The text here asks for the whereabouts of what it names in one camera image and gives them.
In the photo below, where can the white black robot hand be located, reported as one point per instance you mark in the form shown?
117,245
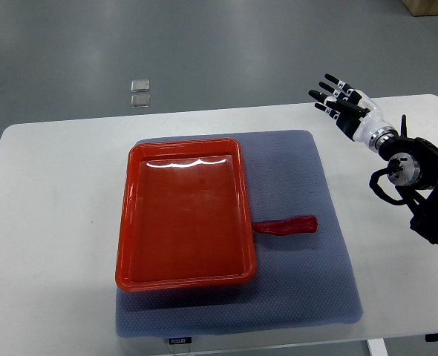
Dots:
356,115

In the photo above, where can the white table leg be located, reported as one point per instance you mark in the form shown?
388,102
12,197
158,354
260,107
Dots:
377,347

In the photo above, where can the blue-grey mesh mat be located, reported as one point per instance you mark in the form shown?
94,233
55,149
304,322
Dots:
300,279

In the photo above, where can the cardboard box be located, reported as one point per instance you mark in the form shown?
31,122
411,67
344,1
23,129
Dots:
422,7

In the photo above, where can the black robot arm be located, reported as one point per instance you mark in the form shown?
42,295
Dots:
410,178

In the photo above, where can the red plastic tray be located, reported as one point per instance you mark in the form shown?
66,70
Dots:
185,219

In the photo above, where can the red chili pepper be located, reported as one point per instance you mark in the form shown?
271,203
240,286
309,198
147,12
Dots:
295,225

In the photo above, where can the black table label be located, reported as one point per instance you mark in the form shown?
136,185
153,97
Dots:
174,341

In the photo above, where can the upper metal floor plate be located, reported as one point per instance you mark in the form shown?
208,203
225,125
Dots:
140,85

